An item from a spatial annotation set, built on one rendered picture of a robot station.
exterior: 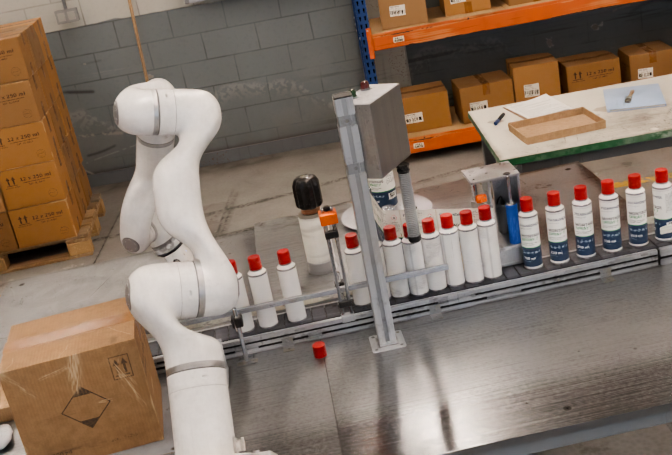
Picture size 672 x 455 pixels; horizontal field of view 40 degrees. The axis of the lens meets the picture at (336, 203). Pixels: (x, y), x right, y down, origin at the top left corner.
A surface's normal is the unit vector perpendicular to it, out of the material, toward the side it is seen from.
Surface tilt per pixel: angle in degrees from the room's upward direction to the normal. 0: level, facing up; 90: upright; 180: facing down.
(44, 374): 90
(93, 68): 90
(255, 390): 0
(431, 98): 89
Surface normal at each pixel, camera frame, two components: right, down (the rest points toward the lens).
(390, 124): 0.86, 0.02
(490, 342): -0.18, -0.92
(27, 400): 0.20, 0.32
